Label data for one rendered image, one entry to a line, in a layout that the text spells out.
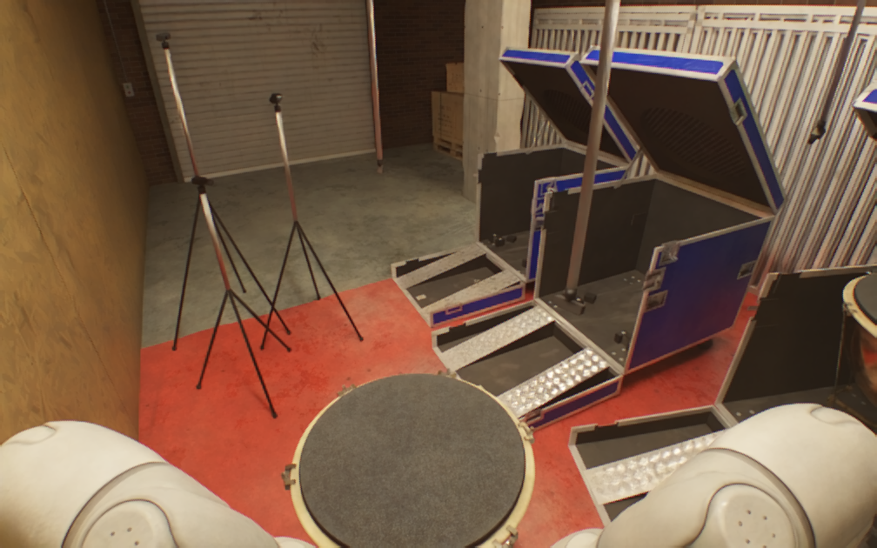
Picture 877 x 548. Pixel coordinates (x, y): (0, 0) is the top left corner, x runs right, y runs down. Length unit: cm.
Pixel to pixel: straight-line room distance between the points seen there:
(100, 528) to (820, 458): 61
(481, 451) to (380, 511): 33
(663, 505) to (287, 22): 710
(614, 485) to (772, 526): 196
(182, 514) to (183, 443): 237
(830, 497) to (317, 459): 119
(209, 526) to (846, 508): 56
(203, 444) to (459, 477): 171
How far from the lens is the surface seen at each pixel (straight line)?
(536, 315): 310
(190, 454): 273
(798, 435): 56
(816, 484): 54
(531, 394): 263
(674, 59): 248
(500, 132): 490
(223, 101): 713
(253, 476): 251
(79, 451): 56
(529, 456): 144
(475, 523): 127
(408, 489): 133
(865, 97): 227
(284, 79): 723
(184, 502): 45
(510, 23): 482
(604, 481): 240
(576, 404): 263
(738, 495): 44
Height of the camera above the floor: 190
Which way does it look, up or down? 30 degrees down
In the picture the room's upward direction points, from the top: 1 degrees counter-clockwise
